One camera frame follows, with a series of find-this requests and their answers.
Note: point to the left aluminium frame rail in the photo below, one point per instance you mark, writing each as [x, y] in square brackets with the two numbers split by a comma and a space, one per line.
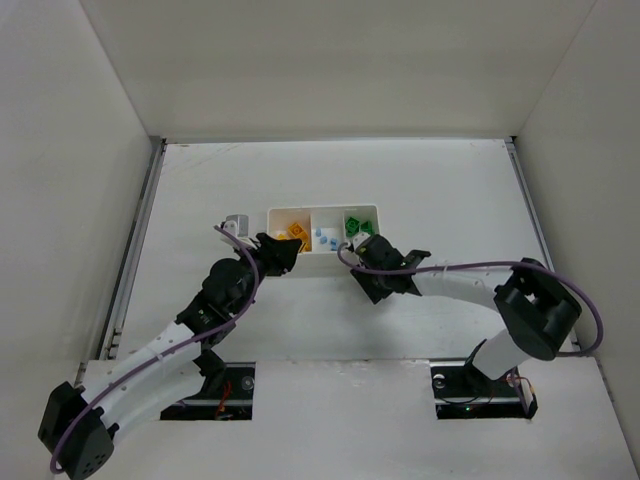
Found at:
[109, 339]

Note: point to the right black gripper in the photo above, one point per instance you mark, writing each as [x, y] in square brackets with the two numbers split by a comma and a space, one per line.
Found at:
[373, 250]

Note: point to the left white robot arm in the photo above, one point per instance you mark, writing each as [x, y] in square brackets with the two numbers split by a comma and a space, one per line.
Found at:
[81, 425]

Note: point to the green square lego brick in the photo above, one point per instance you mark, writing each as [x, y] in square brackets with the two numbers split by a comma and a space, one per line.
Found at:
[352, 226]

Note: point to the yellow curved lego brick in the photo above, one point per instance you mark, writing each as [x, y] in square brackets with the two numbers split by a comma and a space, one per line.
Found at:
[297, 231]

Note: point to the right aluminium frame rail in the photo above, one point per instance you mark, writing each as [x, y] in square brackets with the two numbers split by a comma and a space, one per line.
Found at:
[516, 164]

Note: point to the white divided sorting tray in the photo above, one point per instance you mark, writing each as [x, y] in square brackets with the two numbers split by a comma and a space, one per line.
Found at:
[321, 261]

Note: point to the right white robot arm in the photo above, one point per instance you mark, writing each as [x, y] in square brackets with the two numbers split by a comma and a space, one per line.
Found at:
[537, 311]

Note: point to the green lego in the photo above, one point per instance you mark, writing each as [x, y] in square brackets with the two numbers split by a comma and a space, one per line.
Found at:
[367, 227]

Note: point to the aluminium frame rail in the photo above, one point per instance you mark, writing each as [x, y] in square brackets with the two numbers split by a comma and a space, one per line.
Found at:
[516, 164]
[109, 339]

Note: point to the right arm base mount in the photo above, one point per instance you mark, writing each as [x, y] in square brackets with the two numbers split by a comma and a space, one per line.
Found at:
[462, 392]

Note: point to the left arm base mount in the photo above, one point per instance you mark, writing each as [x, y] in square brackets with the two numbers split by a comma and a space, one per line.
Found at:
[226, 393]

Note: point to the yellow long lego brick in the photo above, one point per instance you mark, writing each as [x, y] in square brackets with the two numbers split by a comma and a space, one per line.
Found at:
[305, 245]

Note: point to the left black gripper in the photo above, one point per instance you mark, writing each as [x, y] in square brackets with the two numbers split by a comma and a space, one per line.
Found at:
[270, 252]

